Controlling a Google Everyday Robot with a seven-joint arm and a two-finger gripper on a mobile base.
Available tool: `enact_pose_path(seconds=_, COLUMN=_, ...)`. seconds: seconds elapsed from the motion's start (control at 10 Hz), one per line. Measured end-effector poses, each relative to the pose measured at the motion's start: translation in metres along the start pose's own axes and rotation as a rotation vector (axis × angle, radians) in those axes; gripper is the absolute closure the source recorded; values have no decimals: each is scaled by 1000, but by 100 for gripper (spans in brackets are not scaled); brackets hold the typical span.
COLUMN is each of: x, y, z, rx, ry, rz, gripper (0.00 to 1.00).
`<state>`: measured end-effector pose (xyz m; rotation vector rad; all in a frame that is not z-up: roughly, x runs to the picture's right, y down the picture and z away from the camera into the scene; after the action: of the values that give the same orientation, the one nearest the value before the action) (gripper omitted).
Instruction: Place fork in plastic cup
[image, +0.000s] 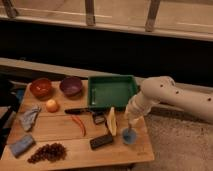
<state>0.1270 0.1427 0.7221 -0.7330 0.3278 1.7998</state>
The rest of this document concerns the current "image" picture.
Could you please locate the blue plastic cup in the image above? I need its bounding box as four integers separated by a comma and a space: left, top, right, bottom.
122, 128, 137, 145

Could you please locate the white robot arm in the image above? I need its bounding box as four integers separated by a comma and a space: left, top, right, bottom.
125, 76, 213, 125

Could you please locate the green plastic tray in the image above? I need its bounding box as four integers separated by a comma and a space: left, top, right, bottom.
87, 75, 138, 109

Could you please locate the metal utensil in tray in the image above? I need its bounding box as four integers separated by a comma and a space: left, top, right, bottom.
92, 89, 96, 105

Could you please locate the small dark box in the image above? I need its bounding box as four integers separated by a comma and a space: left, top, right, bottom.
93, 115, 105, 125

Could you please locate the purple bowl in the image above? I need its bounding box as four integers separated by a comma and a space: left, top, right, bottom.
59, 76, 83, 96

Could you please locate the red chili pepper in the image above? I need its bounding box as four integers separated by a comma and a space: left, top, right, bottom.
71, 115, 86, 136

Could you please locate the black rectangular block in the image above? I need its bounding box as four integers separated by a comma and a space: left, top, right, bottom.
90, 134, 113, 149

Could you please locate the orange fruit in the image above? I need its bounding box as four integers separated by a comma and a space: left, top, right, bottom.
45, 99, 59, 113

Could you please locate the red bowl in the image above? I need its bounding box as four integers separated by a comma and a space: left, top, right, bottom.
30, 78, 53, 98

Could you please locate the bunch of dark grapes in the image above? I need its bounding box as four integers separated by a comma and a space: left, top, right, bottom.
27, 143, 66, 164

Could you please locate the grey crumpled cloth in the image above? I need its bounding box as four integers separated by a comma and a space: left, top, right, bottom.
19, 105, 41, 132

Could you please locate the blue sponge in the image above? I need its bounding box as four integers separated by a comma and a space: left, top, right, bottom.
9, 134, 35, 157

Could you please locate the black handled knife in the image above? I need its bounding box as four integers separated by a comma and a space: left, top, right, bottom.
64, 108, 104, 115

